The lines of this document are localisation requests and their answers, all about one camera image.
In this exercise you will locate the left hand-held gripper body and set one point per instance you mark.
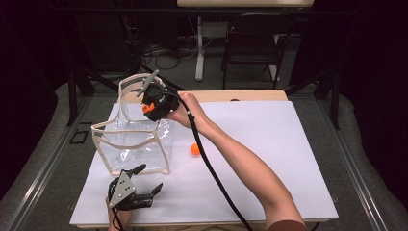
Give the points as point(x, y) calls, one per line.
point(123, 192)

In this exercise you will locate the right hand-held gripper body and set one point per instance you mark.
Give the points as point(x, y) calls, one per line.
point(160, 102)

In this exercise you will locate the clear plastic bag beige trim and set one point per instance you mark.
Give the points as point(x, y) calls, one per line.
point(134, 157)

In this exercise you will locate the orange table tennis ball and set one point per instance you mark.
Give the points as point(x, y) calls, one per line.
point(194, 149)

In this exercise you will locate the person's left hand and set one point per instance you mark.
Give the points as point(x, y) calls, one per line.
point(123, 218)

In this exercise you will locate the person's right hand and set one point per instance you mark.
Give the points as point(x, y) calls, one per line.
point(184, 112)

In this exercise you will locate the black metal stand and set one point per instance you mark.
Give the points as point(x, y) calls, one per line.
point(72, 96)
point(335, 102)

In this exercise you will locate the wooden table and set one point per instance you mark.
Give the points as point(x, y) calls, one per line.
point(250, 95)

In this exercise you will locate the white table mat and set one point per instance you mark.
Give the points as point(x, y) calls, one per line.
point(256, 144)

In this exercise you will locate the black chair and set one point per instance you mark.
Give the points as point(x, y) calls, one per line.
point(253, 41)

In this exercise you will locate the desk with white legs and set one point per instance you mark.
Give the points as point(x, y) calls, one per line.
point(245, 3)

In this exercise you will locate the metal floor rail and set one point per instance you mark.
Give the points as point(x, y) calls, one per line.
point(352, 160)
point(41, 173)

